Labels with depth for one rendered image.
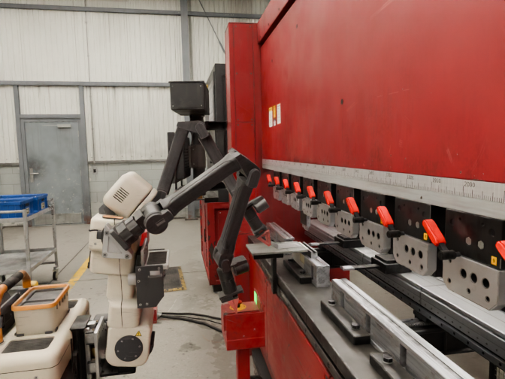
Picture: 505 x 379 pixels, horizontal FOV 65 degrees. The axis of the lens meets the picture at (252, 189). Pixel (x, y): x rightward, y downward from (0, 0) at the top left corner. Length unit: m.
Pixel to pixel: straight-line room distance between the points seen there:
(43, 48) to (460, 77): 8.77
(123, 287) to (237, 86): 1.60
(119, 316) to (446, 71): 1.34
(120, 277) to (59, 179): 7.43
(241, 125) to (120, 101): 6.28
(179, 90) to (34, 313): 1.75
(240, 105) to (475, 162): 2.06
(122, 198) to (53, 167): 7.50
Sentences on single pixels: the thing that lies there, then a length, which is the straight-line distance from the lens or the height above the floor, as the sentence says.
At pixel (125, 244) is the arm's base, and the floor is 1.16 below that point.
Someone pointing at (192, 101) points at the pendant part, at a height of 1.81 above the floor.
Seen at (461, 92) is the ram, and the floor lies 1.57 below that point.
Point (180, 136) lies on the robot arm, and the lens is 1.81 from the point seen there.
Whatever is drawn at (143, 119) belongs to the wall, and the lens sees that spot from 8.76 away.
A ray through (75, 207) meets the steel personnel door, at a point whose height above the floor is 0.36.
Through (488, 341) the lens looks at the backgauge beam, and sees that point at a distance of 1.31.
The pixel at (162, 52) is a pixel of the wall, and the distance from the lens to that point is 8.96.
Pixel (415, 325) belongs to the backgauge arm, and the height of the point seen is 0.86.
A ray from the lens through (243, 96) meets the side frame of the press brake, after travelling 2.74.
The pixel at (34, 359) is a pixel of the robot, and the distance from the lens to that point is 1.59.
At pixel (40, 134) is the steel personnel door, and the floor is 1.86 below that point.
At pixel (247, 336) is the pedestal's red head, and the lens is 1.72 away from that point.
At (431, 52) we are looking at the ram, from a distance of 0.97.
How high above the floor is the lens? 1.47
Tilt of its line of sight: 6 degrees down
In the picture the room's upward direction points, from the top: 1 degrees counter-clockwise
